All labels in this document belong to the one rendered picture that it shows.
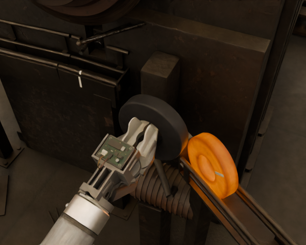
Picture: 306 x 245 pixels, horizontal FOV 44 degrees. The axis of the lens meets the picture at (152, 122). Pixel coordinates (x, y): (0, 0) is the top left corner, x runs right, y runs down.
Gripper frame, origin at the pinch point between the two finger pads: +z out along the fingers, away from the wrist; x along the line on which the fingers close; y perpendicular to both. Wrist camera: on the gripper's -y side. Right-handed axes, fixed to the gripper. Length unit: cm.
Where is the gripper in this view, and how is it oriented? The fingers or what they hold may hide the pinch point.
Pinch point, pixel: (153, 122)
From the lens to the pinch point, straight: 77.2
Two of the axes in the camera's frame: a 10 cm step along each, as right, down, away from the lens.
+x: -8.4, -4.2, 3.4
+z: 5.2, -7.8, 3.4
